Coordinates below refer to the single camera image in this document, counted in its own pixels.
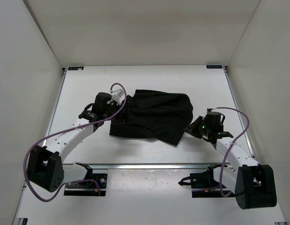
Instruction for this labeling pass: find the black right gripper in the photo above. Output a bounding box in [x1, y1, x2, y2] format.
[183, 116, 211, 139]

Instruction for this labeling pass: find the black pleated skirt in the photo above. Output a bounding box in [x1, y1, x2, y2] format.
[109, 90, 193, 146]

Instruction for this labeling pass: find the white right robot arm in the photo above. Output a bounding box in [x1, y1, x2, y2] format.
[179, 109, 277, 210]

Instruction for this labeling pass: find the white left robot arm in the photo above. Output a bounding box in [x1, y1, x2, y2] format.
[25, 89, 125, 192]

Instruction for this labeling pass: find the left blue corner label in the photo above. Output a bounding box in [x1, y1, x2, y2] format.
[68, 67, 84, 71]

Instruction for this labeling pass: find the blue corner label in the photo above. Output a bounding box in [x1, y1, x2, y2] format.
[206, 65, 223, 69]
[68, 67, 84, 71]

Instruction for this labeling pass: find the right blue corner label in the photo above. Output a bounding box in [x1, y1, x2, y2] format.
[206, 65, 223, 69]

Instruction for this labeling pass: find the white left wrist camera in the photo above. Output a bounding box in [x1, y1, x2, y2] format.
[111, 89, 124, 105]

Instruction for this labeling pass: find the aluminium table edge rail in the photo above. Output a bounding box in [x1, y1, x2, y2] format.
[62, 162, 255, 170]

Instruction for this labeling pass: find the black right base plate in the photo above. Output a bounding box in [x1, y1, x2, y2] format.
[178, 171, 223, 198]

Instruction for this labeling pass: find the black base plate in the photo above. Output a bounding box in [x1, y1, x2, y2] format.
[64, 171, 108, 197]
[178, 171, 223, 198]

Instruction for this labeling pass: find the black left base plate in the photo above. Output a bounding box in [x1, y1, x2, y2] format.
[64, 171, 108, 197]

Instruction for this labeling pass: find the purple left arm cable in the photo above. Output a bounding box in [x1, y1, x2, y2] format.
[23, 82, 128, 203]

